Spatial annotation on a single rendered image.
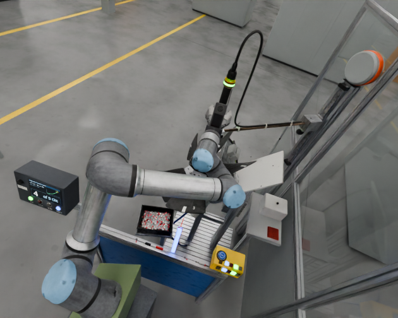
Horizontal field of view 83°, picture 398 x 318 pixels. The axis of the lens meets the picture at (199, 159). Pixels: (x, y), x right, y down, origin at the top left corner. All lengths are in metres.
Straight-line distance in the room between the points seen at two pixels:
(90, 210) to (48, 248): 1.68
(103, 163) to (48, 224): 2.00
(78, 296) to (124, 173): 0.45
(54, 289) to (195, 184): 0.53
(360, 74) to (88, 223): 1.35
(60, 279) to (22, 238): 1.77
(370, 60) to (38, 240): 2.71
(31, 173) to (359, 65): 1.65
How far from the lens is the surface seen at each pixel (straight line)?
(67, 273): 0.90
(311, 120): 1.42
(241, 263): 1.30
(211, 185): 0.71
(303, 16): 6.41
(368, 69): 1.37
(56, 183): 1.26
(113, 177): 0.64
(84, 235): 0.93
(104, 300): 0.97
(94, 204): 0.85
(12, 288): 2.50
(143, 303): 1.25
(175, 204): 1.24
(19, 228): 2.70
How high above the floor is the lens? 2.24
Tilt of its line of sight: 47 degrees down
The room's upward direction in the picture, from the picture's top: 17 degrees clockwise
